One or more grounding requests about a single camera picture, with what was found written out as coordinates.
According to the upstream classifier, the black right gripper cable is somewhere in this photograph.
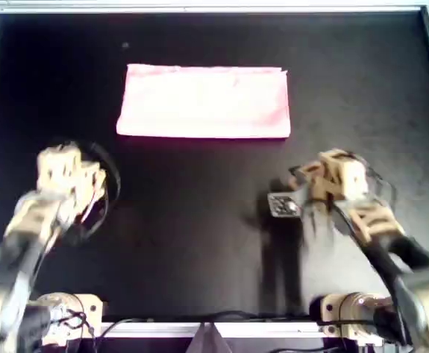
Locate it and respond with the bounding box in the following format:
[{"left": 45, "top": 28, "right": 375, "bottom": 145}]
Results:
[{"left": 361, "top": 156, "right": 397, "bottom": 207}]

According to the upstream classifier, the black camera circuit board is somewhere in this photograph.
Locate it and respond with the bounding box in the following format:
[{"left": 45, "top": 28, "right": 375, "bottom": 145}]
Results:
[{"left": 267, "top": 190, "right": 302, "bottom": 218}]

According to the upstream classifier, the black cable along table edge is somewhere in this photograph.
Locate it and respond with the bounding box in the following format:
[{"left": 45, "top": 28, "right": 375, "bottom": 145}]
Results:
[{"left": 89, "top": 310, "right": 324, "bottom": 338}]

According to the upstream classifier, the pink cloth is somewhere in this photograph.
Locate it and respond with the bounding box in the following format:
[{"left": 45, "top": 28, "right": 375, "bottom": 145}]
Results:
[{"left": 115, "top": 63, "right": 292, "bottom": 140}]

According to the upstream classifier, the left gripper beige lattice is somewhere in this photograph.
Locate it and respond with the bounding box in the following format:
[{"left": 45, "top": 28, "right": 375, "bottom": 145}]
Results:
[{"left": 36, "top": 145, "right": 108, "bottom": 207}]

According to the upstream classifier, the mauve triangular mount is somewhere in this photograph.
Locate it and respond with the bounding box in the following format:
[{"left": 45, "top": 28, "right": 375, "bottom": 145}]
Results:
[{"left": 187, "top": 323, "right": 234, "bottom": 353}]

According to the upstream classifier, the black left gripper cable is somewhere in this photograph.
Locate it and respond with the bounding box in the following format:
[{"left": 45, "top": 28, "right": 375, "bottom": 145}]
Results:
[{"left": 78, "top": 141, "right": 123, "bottom": 246}]

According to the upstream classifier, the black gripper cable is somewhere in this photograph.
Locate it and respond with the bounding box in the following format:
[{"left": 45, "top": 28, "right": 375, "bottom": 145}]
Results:
[
  {"left": 361, "top": 156, "right": 397, "bottom": 207},
  {"left": 78, "top": 141, "right": 123, "bottom": 246}
]

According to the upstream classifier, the right gripper beige lattice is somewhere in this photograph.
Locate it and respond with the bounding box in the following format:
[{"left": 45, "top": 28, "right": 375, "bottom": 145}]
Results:
[{"left": 289, "top": 149, "right": 369, "bottom": 202}]

